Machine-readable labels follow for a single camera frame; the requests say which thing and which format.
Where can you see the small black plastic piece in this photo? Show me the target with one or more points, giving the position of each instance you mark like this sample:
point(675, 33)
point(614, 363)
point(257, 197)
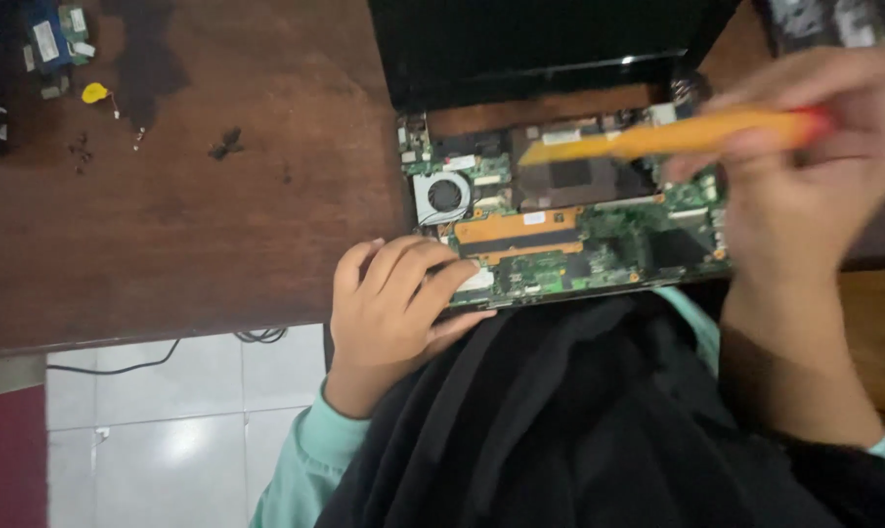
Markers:
point(226, 144)

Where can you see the round laptop cooling fan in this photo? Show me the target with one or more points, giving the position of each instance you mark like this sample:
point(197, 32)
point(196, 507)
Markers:
point(444, 196)

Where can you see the orange plastic pry tool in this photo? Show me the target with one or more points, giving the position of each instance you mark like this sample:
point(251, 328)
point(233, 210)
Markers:
point(677, 136)

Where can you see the person's black garment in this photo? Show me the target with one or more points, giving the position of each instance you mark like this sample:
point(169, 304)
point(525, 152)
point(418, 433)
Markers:
point(574, 433)

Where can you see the black part with white labels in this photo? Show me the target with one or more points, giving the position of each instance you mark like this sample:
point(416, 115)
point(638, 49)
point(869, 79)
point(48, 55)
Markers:
point(831, 22)

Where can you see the black laptop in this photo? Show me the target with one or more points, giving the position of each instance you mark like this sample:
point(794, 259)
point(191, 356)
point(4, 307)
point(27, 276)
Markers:
point(559, 242)

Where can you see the yellow coin cell battery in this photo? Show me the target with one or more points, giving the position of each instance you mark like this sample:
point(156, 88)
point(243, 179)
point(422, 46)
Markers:
point(94, 92)

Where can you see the person's right fingers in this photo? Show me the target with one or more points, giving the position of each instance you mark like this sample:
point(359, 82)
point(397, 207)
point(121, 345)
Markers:
point(838, 92)

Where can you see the red panel with metal rail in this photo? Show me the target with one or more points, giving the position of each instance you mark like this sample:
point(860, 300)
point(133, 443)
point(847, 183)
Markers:
point(8, 455)

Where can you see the person's right hand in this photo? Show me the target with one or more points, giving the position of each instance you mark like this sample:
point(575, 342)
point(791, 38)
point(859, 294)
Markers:
point(809, 198)

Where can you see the person's left hand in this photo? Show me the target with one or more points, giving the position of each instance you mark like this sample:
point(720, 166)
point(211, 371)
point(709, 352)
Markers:
point(383, 330)

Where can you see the blue and green circuit boards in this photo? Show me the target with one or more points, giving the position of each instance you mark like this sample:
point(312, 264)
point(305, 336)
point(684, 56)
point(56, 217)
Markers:
point(55, 40)

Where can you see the group of small black screws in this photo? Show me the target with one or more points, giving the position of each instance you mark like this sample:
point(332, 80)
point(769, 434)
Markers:
point(81, 150)

